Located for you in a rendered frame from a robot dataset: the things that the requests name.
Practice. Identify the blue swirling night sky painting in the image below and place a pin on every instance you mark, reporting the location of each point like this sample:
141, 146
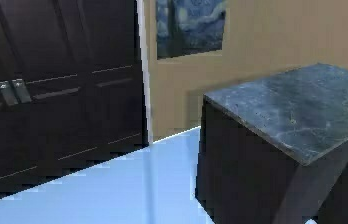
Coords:
190, 26

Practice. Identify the dark cabinet with marble top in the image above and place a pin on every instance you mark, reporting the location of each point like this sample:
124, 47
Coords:
282, 110

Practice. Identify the dark brown double door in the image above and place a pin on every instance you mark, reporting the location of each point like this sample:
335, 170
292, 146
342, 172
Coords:
65, 100

